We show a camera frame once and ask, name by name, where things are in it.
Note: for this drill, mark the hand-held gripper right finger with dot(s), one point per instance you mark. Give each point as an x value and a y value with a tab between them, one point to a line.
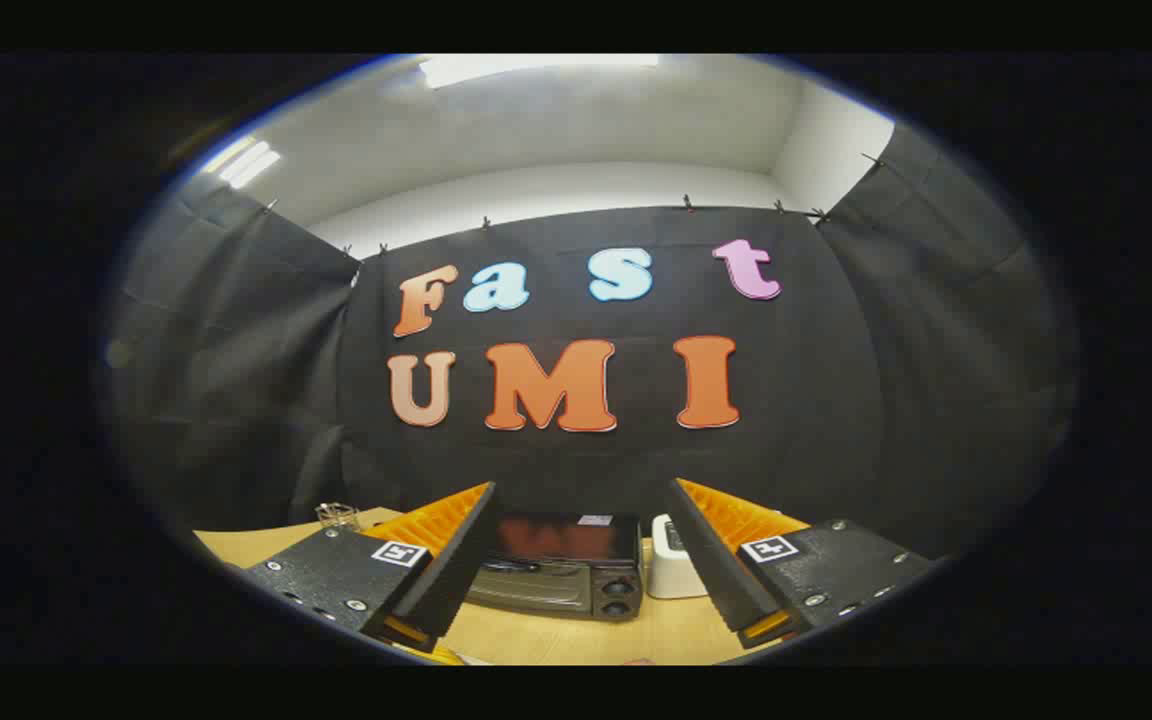
716	565

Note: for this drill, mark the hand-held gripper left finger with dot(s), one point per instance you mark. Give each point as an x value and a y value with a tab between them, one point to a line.
456	570

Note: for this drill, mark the black toaster oven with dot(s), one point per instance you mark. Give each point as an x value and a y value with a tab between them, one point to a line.
561	585

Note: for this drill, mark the white bread toaster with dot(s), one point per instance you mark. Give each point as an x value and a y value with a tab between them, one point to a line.
674	575

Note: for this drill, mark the ceiling light panel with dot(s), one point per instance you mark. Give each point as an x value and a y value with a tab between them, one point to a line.
246	162

